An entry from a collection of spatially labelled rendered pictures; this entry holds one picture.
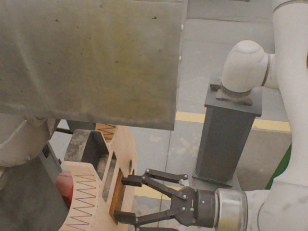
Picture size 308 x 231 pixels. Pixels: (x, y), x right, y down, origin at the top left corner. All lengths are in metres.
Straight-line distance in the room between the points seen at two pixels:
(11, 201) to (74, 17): 0.70
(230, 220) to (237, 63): 0.83
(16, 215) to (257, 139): 1.75
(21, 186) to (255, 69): 1.02
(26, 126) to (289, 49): 0.57
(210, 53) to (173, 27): 2.80
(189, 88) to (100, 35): 2.30
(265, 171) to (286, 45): 1.44
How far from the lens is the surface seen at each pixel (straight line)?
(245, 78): 1.29
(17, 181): 0.87
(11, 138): 0.52
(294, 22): 0.70
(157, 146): 2.02
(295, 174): 0.46
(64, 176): 1.22
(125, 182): 0.62
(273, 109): 2.48
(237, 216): 0.57
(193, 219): 0.59
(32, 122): 0.55
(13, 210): 0.89
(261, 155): 2.11
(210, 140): 1.55
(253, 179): 1.97
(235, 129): 1.46
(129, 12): 0.22
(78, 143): 0.43
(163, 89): 0.25
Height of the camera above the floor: 1.61
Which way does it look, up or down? 46 degrees down
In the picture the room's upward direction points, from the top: 1 degrees counter-clockwise
